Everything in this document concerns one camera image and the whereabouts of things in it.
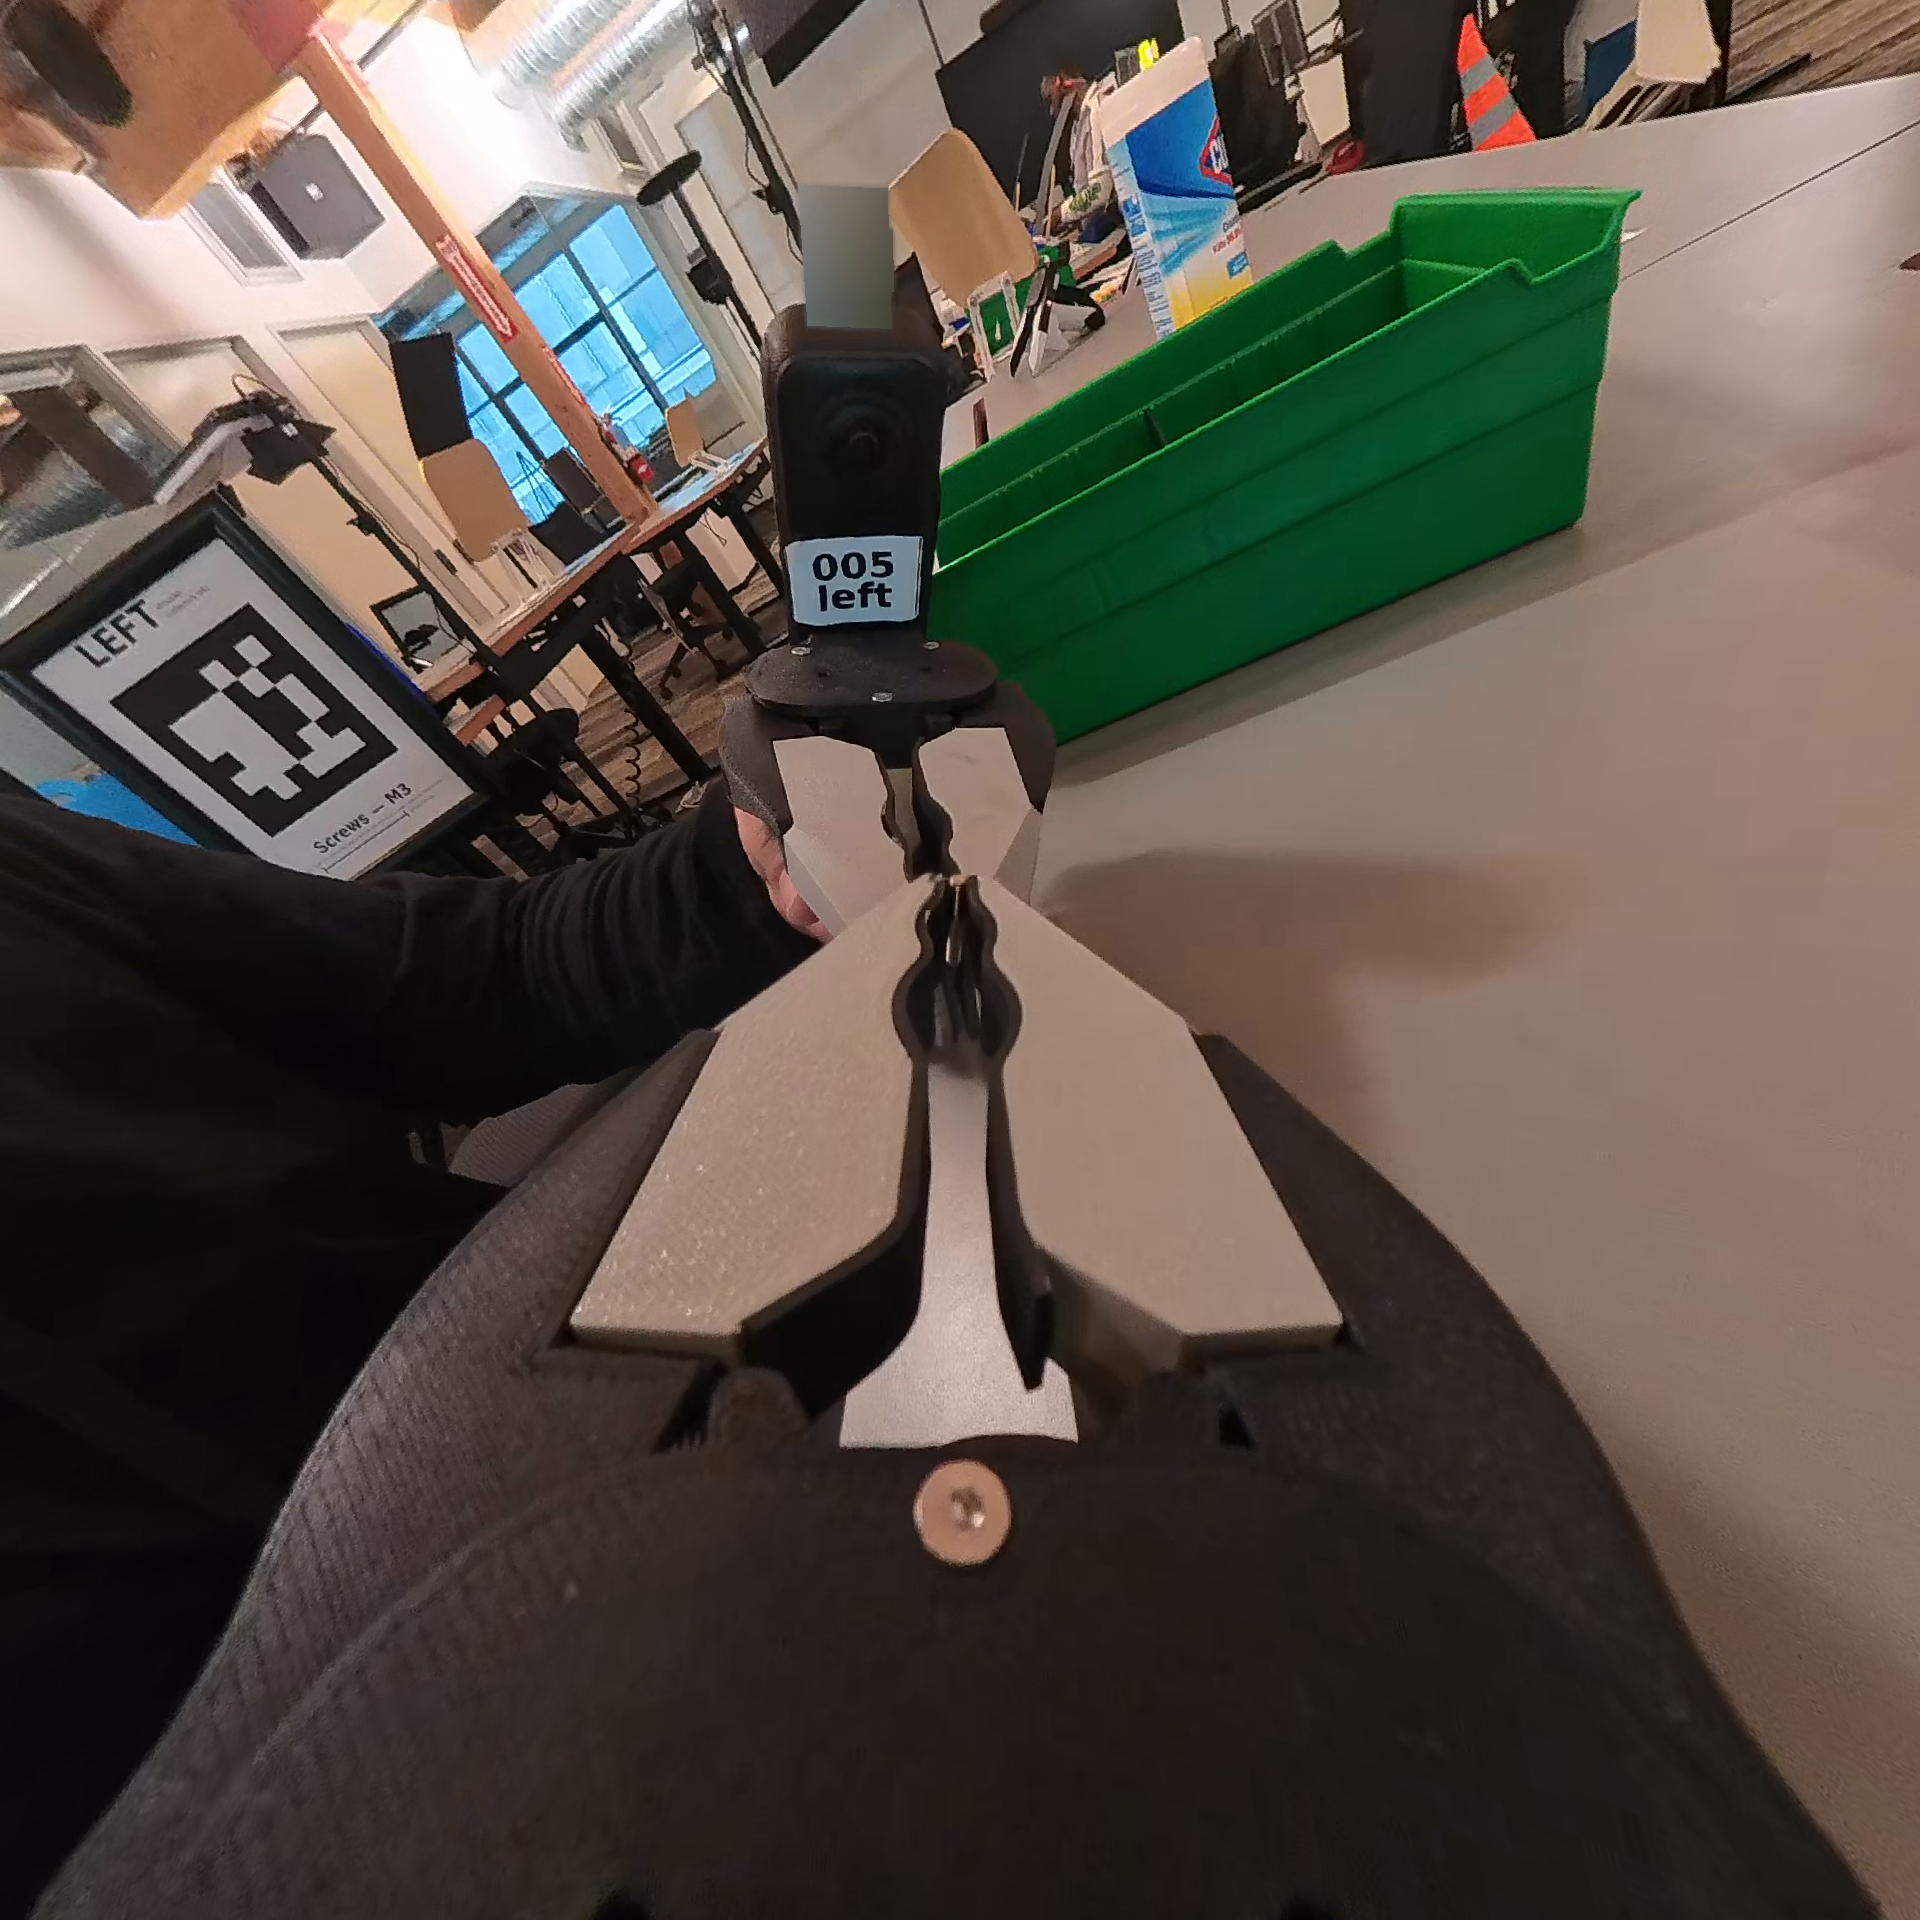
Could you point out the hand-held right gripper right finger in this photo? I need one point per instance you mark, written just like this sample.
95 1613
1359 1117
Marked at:
1156 1201

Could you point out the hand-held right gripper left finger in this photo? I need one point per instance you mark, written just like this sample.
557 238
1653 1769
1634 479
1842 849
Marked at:
751 1185

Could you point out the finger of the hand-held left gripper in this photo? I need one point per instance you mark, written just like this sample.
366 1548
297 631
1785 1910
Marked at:
834 840
990 810

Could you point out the silver bolt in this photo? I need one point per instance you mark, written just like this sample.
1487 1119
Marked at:
954 902

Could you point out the green plastic bin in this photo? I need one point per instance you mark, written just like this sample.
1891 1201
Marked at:
1321 452

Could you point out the person's left forearm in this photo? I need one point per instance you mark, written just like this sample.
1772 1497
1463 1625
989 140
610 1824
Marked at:
599 960

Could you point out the person's left hand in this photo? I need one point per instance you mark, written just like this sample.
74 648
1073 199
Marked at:
779 885

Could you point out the wooden desk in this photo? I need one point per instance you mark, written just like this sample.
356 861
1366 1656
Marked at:
599 562

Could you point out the short black floor lamp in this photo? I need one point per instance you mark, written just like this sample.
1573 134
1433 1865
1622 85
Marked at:
673 177

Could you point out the wooden chair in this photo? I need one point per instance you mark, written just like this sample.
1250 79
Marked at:
475 503

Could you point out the wooden column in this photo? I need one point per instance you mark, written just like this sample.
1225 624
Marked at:
481 284

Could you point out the wipes canister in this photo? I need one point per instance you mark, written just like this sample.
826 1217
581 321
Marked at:
1185 194

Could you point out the black television screen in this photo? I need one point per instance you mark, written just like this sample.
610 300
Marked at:
1021 61

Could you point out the black flag panel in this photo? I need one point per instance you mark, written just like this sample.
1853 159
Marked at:
426 393

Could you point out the black box speaker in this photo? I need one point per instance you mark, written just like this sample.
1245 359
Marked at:
317 194

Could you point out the black framed marker sign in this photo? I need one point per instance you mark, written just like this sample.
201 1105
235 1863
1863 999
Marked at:
241 720

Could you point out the studio light panel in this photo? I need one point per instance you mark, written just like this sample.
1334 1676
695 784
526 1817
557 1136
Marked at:
226 452

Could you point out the orange traffic cone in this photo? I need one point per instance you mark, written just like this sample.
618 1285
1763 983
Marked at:
1493 90

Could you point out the silver air duct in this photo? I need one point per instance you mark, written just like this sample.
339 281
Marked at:
586 61

